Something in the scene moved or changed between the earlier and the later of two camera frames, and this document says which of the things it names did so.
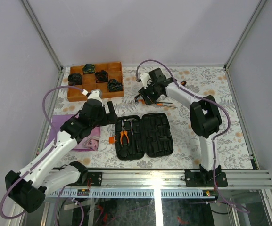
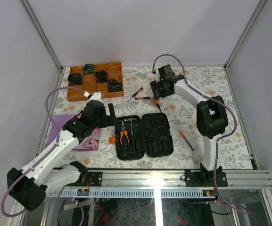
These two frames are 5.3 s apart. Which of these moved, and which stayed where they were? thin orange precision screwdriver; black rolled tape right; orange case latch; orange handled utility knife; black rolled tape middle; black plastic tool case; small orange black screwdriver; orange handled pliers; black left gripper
Moved: orange handled utility knife; thin orange precision screwdriver; small orange black screwdriver
Stayed: orange case latch; black plastic tool case; black left gripper; black rolled tape middle; orange handled pliers; black rolled tape right
